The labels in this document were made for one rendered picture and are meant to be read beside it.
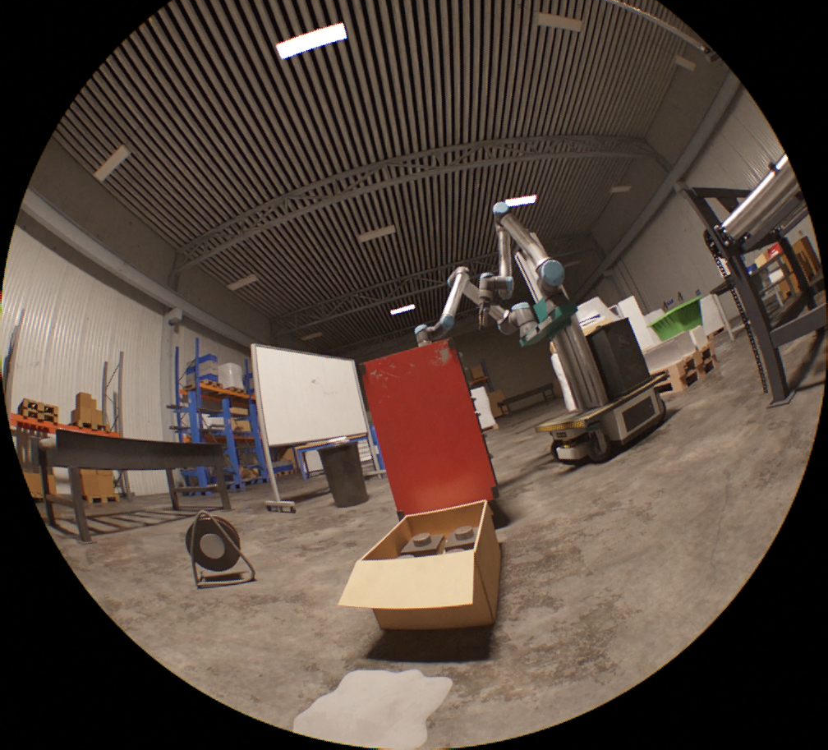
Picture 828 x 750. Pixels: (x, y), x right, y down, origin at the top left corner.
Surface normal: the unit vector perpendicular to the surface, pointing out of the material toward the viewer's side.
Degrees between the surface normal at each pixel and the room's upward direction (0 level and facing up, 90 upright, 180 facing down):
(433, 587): 25
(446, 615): 90
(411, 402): 90
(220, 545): 90
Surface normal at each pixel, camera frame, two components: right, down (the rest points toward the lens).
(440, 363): -0.10, -0.30
